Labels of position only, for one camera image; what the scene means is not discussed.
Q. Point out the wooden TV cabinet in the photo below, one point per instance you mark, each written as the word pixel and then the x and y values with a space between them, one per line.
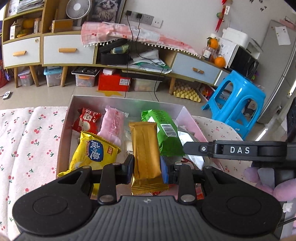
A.
pixel 101 45

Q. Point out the white desk fan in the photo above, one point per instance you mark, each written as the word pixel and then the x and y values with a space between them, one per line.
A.
pixel 77 10

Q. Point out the white cookie roll packet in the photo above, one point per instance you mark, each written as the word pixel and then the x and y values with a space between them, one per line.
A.
pixel 190 146

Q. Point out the blue plastic stool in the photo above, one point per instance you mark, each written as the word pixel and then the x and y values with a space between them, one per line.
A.
pixel 230 111

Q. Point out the yellow egg tray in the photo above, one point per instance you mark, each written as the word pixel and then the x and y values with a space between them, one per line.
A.
pixel 185 91

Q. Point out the cat picture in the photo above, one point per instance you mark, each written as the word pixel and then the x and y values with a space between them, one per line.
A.
pixel 109 11

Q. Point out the clear bin blue lid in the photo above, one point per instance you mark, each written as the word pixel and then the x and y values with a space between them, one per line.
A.
pixel 53 75

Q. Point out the pink cardboard box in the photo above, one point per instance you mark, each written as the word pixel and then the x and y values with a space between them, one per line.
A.
pixel 76 187

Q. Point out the red storage box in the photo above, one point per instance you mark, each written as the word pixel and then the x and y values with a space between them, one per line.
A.
pixel 114 82

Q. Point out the pink snack packet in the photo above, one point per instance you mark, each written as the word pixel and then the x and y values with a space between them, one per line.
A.
pixel 112 125

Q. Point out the gold bar packet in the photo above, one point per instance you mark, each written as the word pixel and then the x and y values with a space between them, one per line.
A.
pixel 147 174

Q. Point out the green snack packet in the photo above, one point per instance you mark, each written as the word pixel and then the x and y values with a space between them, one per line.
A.
pixel 167 132

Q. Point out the black microwave oven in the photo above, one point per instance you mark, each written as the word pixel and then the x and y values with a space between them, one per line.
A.
pixel 243 62

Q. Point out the cherry print tablecloth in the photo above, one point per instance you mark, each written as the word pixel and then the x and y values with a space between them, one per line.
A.
pixel 30 139

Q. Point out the orange fruit decoration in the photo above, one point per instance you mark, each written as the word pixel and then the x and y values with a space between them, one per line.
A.
pixel 211 52

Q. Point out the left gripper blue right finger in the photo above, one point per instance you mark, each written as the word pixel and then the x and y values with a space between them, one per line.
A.
pixel 178 173

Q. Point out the black storage case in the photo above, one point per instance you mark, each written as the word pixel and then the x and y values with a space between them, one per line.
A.
pixel 114 53

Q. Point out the yellow cookie packet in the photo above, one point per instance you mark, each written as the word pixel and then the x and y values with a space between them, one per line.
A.
pixel 93 151

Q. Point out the red candy packet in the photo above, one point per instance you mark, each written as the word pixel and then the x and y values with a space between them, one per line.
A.
pixel 87 121

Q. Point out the pink cherry cloth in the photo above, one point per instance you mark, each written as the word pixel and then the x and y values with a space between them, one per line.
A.
pixel 93 33

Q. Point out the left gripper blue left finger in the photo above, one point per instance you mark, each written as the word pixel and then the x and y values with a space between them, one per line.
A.
pixel 113 175

